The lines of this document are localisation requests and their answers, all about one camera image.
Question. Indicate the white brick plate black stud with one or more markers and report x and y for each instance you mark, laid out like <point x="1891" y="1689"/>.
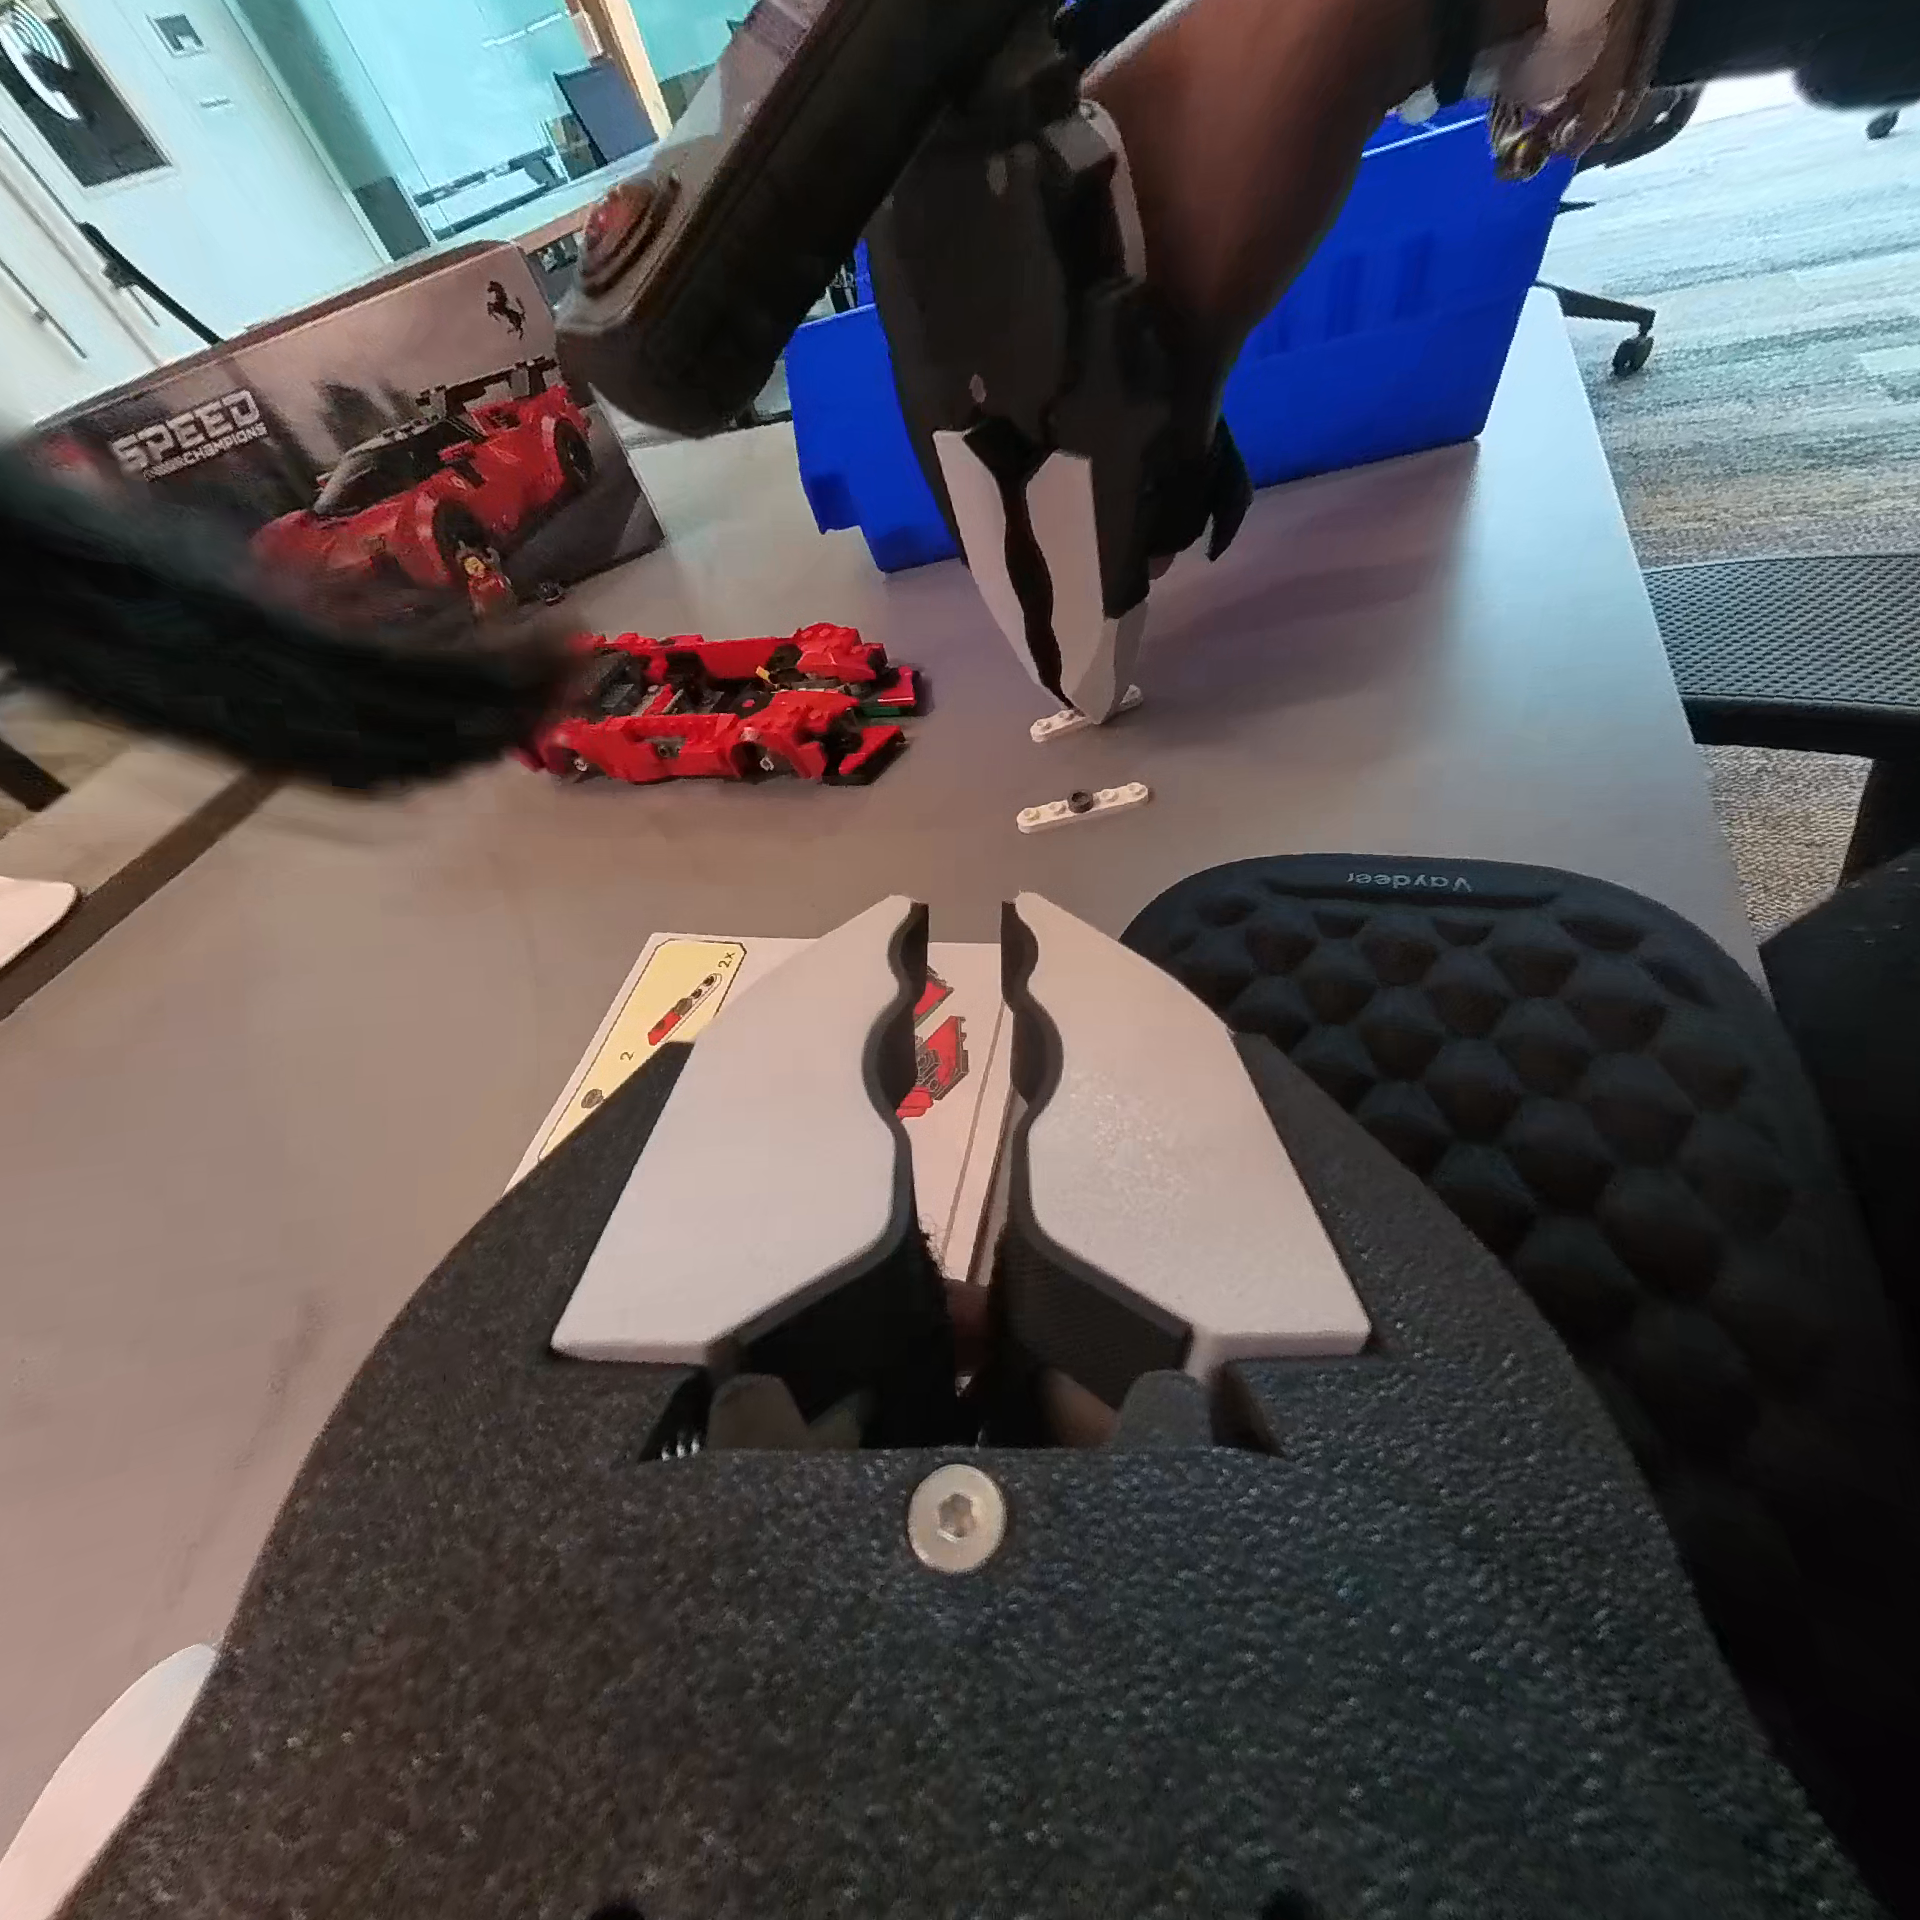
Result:
<point x="1083" y="807"/>

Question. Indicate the black wristband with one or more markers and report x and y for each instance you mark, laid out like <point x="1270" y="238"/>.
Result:
<point x="1467" y="37"/>

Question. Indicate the white flat stand base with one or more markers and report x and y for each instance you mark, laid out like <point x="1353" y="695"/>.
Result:
<point x="30" y="914"/>

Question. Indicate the blue plastic bin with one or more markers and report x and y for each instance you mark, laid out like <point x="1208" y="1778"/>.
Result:
<point x="1530" y="224"/>
<point x="1348" y="405"/>

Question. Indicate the blue office chair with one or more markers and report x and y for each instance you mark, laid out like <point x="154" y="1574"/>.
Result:
<point x="600" y="117"/>

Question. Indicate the black mesh office chair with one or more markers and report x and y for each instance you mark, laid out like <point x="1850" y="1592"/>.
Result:
<point x="1800" y="629"/>

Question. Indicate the office chair wheeled base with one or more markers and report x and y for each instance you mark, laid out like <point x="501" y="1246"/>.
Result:
<point x="1611" y="324"/>

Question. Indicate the person's right hand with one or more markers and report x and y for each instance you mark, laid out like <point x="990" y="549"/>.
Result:
<point x="1243" y="181"/>

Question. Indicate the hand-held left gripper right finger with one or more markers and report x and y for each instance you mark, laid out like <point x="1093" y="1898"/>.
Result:
<point x="1178" y="1172"/>

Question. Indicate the building instruction booklet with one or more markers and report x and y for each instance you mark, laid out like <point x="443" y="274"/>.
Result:
<point x="661" y="1037"/>

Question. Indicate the toy car cardboard box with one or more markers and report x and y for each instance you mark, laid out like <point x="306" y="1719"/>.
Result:
<point x="376" y="389"/>

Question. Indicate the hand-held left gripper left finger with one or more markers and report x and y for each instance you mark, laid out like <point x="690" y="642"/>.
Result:
<point x="750" y="1172"/>

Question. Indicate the phone icon wall sign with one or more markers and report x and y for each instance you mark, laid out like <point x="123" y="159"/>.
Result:
<point x="83" y="82"/>

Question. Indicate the red brick toy car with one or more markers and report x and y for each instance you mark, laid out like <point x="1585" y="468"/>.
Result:
<point x="733" y="720"/>

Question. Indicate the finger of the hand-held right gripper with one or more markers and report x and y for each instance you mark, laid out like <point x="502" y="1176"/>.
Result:
<point x="990" y="541"/>
<point x="1089" y="599"/>

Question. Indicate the white rounded plate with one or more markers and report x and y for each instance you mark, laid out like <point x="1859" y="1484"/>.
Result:
<point x="90" y="1800"/>

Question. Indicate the person's dark braided hair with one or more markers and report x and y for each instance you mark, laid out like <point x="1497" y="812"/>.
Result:
<point x="270" y="674"/>

